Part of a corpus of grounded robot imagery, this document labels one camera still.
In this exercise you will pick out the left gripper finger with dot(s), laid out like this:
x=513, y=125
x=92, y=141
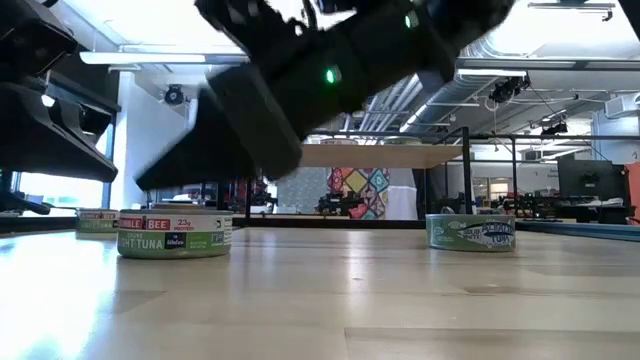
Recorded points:
x=90, y=115
x=40, y=140

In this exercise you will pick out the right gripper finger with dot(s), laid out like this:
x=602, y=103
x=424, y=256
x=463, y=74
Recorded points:
x=195, y=140
x=260, y=125

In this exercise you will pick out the Bumble Bee light tuna can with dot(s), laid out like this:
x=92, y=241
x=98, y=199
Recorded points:
x=339, y=141
x=175, y=240
x=95, y=222

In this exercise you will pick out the green albacore tuna can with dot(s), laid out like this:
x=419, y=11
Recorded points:
x=402, y=141
x=470, y=235

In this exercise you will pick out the large bright window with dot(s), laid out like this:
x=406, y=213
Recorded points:
x=65, y=192

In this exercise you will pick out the black stand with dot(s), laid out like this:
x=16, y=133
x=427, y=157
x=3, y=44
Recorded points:
x=10, y=202

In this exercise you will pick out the grey partition panel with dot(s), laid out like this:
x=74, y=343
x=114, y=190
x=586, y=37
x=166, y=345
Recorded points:
x=312, y=197

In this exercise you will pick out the colourful patchwork panel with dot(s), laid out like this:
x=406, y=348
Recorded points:
x=370, y=187

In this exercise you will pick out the black background robot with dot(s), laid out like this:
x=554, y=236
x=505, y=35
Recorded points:
x=337, y=202

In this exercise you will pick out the white fabric panel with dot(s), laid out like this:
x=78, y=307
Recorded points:
x=402, y=200

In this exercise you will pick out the black computer monitor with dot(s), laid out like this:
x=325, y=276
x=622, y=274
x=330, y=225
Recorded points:
x=590, y=180

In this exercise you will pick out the cluttered background desk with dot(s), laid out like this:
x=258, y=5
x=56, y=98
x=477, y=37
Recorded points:
x=610, y=215

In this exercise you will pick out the black ceiling camera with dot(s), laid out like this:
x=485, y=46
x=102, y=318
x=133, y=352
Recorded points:
x=174, y=95

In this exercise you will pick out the silver ribbed ventilation duct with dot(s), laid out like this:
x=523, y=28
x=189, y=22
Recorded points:
x=450, y=100

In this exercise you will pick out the black ceiling camera rig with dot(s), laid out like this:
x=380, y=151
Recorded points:
x=507, y=90

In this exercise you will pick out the grey overhead frame bar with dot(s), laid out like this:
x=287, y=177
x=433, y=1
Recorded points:
x=550, y=64

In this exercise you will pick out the white wall unit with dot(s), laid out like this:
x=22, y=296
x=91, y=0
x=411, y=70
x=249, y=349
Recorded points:
x=622, y=106

